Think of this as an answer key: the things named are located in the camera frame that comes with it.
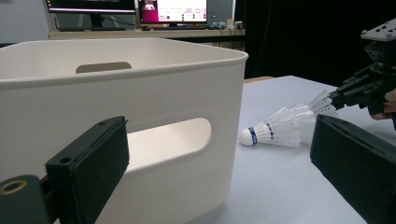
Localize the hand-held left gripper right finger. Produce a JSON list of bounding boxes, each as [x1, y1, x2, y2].
[[309, 114, 396, 224]]

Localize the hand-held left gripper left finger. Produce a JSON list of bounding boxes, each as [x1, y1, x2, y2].
[[45, 116, 131, 224]]

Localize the white plastic storage bin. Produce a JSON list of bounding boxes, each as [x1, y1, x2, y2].
[[0, 37, 249, 224]]

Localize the white feather shuttlecock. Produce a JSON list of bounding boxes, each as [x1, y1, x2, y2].
[[238, 89, 339, 149]]

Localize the black curtain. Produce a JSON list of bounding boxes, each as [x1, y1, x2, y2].
[[233, 0, 396, 89]]

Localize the white table board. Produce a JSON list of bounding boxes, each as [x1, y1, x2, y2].
[[186, 75, 396, 224]]

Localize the black keyboard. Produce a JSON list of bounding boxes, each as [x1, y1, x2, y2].
[[57, 25, 136, 33]]

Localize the wooden desk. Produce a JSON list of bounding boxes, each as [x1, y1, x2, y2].
[[48, 28, 247, 43]]

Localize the small white blue gadgets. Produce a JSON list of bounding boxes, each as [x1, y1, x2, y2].
[[212, 18, 245, 31]]

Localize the white cabinet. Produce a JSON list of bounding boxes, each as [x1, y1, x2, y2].
[[0, 0, 53, 45]]

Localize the dark screen monitor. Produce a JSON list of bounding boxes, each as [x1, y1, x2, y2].
[[45, 0, 137, 30]]

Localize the pink white screen monitor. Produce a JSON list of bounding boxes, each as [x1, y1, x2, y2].
[[136, 0, 209, 26]]

